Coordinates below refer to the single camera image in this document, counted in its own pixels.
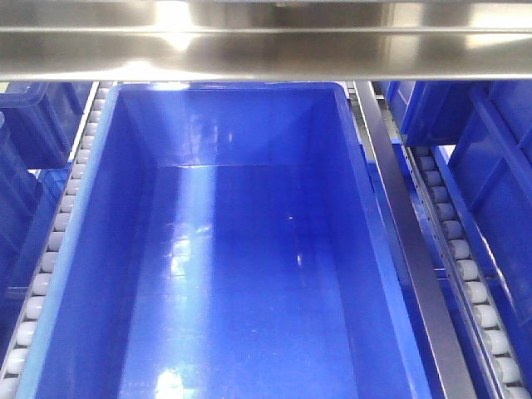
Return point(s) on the steel shelf rack right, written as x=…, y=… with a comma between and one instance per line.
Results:
x=355, y=45

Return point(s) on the large blue target bin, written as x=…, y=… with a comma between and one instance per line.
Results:
x=225, y=243

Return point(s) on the blue bin right neighbour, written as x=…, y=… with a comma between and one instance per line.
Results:
x=489, y=125

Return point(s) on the blue bin neighbour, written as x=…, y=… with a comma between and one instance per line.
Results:
x=39, y=122
x=489, y=125

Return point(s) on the blue bin left neighbour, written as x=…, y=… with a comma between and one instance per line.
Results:
x=39, y=122

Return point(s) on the right white roller track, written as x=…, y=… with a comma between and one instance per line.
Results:
x=491, y=344

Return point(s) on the white roller track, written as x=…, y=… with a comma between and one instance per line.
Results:
x=491, y=344
x=34, y=295

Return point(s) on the left white roller track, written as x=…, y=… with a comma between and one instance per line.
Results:
x=34, y=295

